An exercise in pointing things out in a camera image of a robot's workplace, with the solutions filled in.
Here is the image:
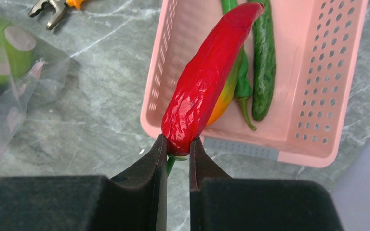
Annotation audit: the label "green fake chili pepper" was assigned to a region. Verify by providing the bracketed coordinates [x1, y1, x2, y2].
[220, 0, 258, 132]

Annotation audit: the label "orange black pliers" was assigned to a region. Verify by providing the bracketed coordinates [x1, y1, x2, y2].
[28, 0, 85, 30]

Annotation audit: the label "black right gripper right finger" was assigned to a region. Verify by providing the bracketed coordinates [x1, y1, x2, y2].
[189, 138, 343, 231]

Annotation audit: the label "green fake cucumber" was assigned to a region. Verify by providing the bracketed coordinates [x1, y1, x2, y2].
[252, 0, 276, 121]

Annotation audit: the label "red fake pepper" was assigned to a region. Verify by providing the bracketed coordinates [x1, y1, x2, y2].
[161, 2, 264, 157]

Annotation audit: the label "pink plastic basket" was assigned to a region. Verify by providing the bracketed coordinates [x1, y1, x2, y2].
[140, 0, 368, 167]

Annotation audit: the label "green orange fake mango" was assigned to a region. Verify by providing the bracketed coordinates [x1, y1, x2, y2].
[206, 46, 244, 126]

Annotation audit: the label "clear zip top bag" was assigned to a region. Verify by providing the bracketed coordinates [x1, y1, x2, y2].
[0, 10, 71, 160]

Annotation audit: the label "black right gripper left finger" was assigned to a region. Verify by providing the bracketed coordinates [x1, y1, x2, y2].
[0, 135, 167, 231]

